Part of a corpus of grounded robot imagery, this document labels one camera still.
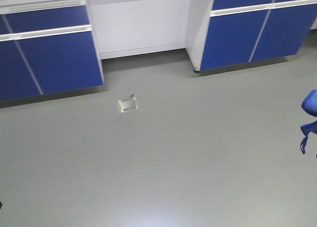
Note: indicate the blue microfiber cloth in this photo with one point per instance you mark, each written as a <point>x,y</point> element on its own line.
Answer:
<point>309,105</point>

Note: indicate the blue base cabinet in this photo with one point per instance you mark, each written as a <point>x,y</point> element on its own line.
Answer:
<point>224,33</point>
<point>47,47</point>

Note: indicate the metal floor outlet box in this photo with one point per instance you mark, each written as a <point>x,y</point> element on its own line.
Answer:
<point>128,104</point>

